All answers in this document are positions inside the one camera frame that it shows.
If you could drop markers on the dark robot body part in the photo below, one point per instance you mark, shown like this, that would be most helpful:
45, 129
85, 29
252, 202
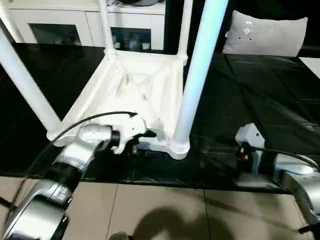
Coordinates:
120, 236

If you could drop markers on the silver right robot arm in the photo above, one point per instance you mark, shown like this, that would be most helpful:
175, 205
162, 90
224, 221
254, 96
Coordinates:
295, 180

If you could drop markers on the white plastic table top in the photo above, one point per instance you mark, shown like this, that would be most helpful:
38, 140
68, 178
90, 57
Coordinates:
135, 85

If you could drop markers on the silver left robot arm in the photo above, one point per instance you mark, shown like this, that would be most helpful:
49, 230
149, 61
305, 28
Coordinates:
60, 175

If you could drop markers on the light grey pillow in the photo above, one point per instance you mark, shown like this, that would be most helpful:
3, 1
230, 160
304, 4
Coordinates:
265, 35

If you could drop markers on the black work mat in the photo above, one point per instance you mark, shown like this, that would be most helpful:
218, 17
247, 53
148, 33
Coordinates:
260, 100

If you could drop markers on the white plastic table leg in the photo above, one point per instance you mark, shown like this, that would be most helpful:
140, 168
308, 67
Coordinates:
106, 27
25, 85
200, 65
184, 30

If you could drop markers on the white flat board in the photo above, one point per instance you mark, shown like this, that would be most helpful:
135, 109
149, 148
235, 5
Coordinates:
311, 66

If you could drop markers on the grey round helmet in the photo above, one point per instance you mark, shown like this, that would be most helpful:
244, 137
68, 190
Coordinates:
142, 2

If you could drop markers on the white glass-door cabinet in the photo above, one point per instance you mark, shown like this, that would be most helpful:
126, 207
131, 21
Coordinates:
60, 22

